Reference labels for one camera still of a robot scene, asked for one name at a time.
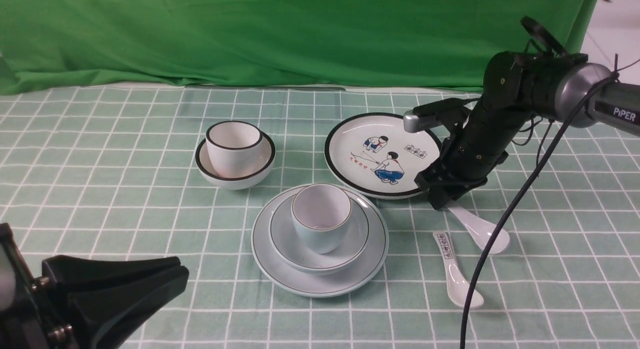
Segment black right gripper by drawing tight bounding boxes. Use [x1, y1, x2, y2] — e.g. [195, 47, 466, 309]
[414, 101, 526, 210]

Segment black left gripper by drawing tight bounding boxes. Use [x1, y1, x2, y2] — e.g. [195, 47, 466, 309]
[0, 223, 190, 349]

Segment plain white ceramic spoon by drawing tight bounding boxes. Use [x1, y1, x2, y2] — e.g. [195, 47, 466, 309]
[445, 200, 510, 254]

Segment pale cup brown rim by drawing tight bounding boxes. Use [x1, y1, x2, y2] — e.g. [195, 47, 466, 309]
[290, 183, 354, 254]

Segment pale bowl brown rim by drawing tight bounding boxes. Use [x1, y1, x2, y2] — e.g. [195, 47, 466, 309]
[269, 196, 370, 276]

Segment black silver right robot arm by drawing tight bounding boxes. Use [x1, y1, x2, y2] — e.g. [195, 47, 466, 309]
[403, 16, 640, 210]

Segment illustrated plate black rim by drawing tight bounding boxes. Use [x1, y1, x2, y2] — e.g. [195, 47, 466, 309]
[324, 112, 442, 200]

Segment white spoon with characters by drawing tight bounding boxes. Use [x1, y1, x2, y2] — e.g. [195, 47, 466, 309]
[432, 230, 470, 308]

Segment pale plain plate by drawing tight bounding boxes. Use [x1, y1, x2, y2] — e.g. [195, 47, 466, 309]
[250, 185, 390, 298]

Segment green backdrop cloth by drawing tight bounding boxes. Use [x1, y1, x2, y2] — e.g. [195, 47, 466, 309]
[0, 0, 598, 95]

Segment white bowl black rim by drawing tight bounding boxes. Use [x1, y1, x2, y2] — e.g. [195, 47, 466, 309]
[194, 132, 275, 191]

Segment white cup black rim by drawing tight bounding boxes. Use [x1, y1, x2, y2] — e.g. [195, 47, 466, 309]
[205, 120, 263, 179]

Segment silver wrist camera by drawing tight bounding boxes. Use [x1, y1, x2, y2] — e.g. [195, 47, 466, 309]
[403, 97, 474, 133]

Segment black right-arm cable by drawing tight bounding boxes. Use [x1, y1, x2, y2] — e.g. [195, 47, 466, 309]
[459, 54, 640, 349]

